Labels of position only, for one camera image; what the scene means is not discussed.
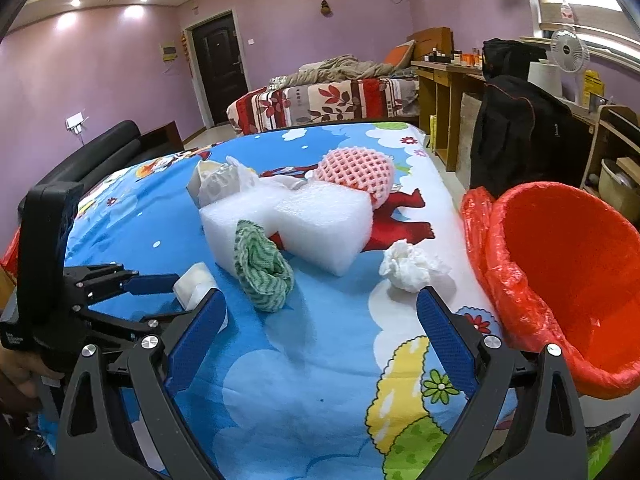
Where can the gourd wall decoration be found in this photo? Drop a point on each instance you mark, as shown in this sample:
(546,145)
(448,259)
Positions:
(325,7)

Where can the pink foam fruit net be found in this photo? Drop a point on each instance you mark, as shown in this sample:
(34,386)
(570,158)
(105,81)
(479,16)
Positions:
(350,170)

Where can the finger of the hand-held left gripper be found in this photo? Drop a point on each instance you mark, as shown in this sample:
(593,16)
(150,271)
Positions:
(117,324)
(150,284)

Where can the dark wooden side table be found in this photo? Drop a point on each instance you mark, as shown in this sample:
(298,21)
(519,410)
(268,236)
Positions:
(162,140)

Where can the orange pillow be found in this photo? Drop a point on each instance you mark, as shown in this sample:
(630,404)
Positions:
(400,54)

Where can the white paper roll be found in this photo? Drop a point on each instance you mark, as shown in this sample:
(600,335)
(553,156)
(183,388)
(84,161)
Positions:
(545,77)

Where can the wall electrical panel box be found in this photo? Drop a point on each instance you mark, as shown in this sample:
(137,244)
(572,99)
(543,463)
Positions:
(170,52)

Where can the black bag with red trim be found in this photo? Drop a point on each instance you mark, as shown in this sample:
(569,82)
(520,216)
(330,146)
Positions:
(525,135)

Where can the row of small bottles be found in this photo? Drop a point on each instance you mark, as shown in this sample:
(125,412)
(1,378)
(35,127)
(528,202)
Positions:
(465,57)

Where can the white wall socket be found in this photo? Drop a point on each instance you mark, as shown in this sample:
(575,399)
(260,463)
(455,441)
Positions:
(75,122)

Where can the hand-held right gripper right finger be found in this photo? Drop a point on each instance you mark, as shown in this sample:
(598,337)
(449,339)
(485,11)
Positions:
(445,345)

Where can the green white striped cloth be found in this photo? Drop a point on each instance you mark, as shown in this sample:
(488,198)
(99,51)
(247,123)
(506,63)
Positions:
(260,270)

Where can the dark brown door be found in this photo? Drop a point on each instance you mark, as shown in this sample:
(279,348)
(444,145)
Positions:
(220,70)

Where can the beige quilt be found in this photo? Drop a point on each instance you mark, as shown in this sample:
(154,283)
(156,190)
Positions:
(340,67)

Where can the wooden desk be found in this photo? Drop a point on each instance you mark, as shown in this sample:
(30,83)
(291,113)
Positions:
(450,80)

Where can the red hanging door decoration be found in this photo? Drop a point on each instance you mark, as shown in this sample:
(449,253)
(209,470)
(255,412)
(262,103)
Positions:
(184,50)

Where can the crumpled white plastic wrap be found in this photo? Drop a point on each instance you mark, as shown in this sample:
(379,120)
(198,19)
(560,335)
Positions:
(287,180)

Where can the wooden headboard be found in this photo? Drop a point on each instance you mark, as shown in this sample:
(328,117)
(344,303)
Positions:
(435,40)

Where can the black sofa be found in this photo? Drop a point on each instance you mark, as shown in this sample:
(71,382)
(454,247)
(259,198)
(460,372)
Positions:
(105,152)

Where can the wooden shelf cabinet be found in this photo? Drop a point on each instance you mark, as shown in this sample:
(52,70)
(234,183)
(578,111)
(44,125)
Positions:
(615,115)

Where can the white spray bottle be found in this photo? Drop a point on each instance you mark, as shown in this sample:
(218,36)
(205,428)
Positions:
(566,11)

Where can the blue cartoon printed bedsheet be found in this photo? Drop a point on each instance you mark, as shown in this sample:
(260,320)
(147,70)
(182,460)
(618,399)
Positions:
(310,350)

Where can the bed with red floral blanket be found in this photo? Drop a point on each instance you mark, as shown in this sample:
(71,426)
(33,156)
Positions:
(310,102)

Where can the yellow box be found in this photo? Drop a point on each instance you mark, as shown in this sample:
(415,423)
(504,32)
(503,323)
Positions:
(591,87)

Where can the white desk fan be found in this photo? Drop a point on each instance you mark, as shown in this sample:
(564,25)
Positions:
(569,50)

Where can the white tissue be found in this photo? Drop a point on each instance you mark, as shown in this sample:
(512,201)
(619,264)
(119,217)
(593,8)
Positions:
(410,265)

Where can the black backpack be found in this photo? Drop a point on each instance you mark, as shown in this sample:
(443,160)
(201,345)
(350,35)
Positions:
(510,57)

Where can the beige plastic basin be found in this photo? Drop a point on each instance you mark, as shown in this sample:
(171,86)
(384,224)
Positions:
(612,185)

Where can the red lined trash bin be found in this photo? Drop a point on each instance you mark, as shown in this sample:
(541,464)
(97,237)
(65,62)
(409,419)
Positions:
(565,270)

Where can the person's left hand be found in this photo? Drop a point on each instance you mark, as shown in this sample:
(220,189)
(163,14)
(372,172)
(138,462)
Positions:
(22,375)

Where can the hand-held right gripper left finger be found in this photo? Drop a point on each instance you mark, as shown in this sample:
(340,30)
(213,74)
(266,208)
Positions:
(196,342)

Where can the large white foam block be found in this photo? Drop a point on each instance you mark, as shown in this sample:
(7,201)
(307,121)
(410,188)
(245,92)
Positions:
(310,225)

